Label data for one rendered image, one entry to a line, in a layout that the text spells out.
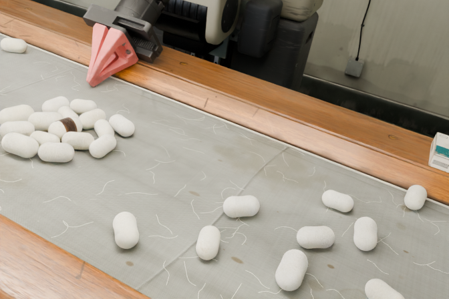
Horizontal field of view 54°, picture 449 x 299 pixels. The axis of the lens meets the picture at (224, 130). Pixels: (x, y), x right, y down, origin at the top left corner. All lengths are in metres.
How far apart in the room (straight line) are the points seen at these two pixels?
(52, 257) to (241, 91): 0.36
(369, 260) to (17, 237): 0.30
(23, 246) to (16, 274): 0.03
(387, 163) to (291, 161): 0.11
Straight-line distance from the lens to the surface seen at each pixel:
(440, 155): 0.56
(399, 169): 0.56
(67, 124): 0.50
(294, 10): 1.32
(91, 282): 0.33
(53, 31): 0.76
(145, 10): 0.64
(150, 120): 0.56
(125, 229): 0.37
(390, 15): 2.46
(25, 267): 0.34
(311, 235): 0.41
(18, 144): 0.48
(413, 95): 2.57
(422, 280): 0.45
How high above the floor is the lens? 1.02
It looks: 30 degrees down
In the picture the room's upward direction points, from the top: 11 degrees clockwise
